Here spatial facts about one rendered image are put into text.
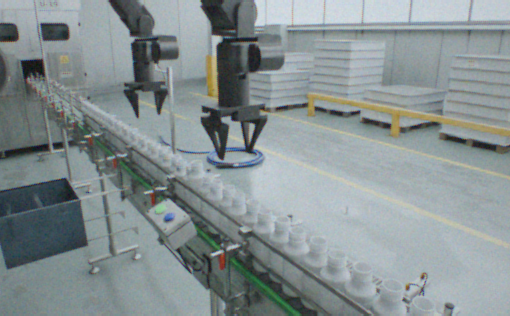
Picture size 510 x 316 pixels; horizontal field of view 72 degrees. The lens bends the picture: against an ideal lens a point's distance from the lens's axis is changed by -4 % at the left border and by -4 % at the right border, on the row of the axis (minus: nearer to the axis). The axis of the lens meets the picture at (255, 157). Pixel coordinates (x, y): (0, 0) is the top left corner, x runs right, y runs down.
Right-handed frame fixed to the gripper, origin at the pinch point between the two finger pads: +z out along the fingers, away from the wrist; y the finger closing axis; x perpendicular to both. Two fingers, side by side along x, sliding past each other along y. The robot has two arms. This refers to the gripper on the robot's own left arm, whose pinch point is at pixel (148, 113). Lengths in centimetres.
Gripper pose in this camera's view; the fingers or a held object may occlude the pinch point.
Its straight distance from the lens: 107.5
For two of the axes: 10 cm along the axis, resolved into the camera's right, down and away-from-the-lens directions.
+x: 5.8, 2.5, -7.7
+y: -8.1, 1.9, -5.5
